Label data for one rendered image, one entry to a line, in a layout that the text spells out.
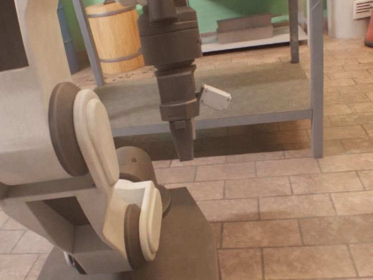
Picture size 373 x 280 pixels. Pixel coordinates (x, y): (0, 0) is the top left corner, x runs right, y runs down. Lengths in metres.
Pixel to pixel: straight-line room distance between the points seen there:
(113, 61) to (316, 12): 2.15
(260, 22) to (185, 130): 2.80
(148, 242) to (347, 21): 2.76
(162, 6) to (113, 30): 2.63
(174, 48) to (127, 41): 2.63
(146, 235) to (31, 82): 0.41
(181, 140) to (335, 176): 1.00
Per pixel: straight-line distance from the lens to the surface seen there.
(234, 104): 1.53
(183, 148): 0.51
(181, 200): 1.08
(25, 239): 1.47
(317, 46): 1.35
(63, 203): 0.67
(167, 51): 0.50
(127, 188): 0.89
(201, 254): 0.91
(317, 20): 1.33
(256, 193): 1.35
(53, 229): 0.69
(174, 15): 0.49
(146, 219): 0.79
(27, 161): 0.53
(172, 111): 0.50
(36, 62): 0.51
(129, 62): 3.16
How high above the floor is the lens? 0.82
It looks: 27 degrees down
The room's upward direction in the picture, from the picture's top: 10 degrees counter-clockwise
